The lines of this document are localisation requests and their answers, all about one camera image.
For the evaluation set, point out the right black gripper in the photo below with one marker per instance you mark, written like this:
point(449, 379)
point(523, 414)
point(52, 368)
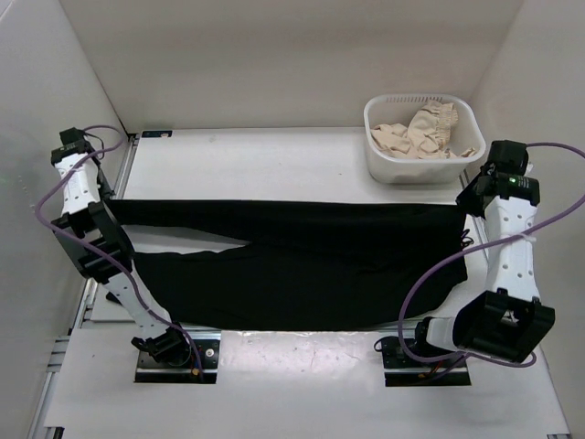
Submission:
point(465, 201)

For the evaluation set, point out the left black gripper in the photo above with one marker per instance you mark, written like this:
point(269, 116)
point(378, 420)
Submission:
point(106, 193)

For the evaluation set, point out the black trousers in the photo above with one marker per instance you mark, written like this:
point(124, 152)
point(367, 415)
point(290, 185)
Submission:
point(301, 266)

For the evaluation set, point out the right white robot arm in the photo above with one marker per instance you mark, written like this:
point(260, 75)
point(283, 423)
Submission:
point(507, 320)

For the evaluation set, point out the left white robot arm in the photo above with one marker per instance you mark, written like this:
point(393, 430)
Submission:
point(101, 250)

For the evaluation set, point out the beige trousers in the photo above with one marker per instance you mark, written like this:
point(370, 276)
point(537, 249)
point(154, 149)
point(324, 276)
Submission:
point(426, 137)

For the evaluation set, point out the white plastic basket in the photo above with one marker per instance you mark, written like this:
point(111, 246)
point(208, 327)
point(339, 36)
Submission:
point(400, 108)

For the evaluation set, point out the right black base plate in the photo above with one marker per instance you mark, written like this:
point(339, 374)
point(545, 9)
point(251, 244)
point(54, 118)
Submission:
point(401, 370)

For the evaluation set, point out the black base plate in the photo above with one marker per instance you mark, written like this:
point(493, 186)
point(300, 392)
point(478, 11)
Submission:
point(401, 370)
point(210, 354)

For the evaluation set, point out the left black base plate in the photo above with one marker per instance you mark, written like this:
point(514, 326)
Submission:
point(210, 354)

